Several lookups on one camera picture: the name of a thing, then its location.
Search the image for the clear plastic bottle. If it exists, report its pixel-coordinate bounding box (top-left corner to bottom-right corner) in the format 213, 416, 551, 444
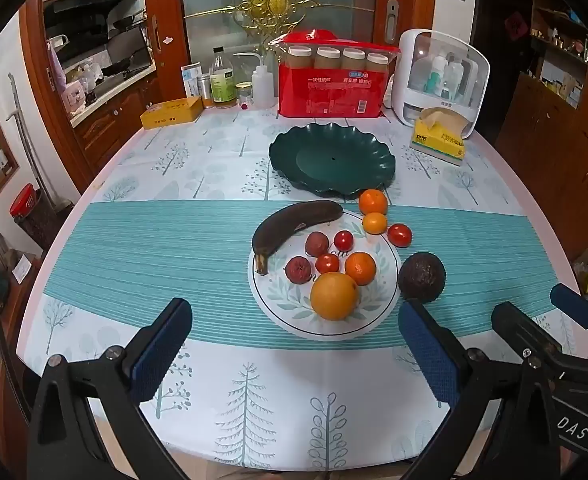
447, 60, 468, 102

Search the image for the red lid container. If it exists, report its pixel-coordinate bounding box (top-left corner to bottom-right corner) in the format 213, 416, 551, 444
10, 183, 57, 252

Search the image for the wrinkled dark red fruit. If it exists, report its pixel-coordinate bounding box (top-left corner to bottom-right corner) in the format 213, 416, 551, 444
305, 231, 331, 257
285, 256, 311, 284

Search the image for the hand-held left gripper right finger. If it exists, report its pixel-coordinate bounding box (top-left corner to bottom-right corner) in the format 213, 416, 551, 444
398, 299, 562, 480

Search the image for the red paper cup pack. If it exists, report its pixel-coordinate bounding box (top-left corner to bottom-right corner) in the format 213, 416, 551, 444
278, 29, 402, 118

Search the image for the green label oil bottle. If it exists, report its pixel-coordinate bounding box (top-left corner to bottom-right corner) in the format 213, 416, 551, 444
209, 47, 237, 109

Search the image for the white squeeze bottle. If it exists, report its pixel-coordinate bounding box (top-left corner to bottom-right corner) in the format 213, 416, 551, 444
233, 52, 275, 109

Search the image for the pink small appliance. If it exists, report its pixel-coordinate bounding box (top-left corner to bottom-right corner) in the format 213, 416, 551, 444
61, 82, 87, 116

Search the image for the range hood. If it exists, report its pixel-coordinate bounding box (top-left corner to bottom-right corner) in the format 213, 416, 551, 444
44, 0, 145, 17

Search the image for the door handle plate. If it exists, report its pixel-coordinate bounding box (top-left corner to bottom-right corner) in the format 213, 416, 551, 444
386, 0, 400, 44

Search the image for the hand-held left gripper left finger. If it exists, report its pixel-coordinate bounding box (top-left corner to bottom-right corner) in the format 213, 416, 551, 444
26, 297, 195, 480

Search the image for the white storage organiser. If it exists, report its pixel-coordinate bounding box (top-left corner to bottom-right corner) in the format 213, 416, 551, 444
391, 29, 486, 140

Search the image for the dark green scalloped plate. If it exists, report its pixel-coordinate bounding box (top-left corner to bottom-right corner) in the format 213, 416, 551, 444
268, 122, 397, 198

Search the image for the purple hanging bag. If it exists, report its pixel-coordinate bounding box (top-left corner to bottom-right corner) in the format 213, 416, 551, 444
48, 39, 68, 92

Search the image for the large yellow orange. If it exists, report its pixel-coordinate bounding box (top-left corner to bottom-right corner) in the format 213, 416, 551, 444
310, 271, 360, 322

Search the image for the metal pole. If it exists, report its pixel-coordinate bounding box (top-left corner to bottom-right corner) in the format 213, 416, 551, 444
6, 74, 55, 211

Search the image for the flat yellow box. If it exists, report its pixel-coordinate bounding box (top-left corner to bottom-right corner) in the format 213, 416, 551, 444
140, 97, 203, 131

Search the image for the white carton box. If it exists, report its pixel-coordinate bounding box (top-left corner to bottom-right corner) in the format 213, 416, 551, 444
181, 62, 205, 98

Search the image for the white leaf-print plate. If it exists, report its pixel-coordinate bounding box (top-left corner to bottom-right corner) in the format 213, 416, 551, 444
248, 208, 402, 342

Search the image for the small yellow-orange citrus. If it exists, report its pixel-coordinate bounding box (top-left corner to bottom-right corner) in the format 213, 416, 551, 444
362, 212, 389, 235

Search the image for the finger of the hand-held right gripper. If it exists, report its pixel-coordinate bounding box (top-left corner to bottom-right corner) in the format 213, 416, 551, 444
550, 284, 588, 358
491, 302, 564, 362

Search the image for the wooden display shelf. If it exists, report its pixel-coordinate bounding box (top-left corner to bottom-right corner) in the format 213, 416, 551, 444
494, 0, 588, 263

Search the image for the dark overripe banana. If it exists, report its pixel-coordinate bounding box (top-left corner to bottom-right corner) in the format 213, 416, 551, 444
251, 200, 345, 276

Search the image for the white bottle teal label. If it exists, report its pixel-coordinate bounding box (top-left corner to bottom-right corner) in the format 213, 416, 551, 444
430, 55, 448, 97

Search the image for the yellow tissue box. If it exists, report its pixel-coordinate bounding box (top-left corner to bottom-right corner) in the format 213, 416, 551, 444
409, 107, 467, 167

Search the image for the dark brown avocado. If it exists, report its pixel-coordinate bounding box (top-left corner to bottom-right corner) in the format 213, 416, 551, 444
398, 251, 447, 304

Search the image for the round orange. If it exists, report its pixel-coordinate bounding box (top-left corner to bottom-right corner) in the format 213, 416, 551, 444
344, 251, 377, 286
358, 188, 389, 217

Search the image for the wooden lower cabinet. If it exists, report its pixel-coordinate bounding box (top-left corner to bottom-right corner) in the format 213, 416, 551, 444
71, 72, 163, 173

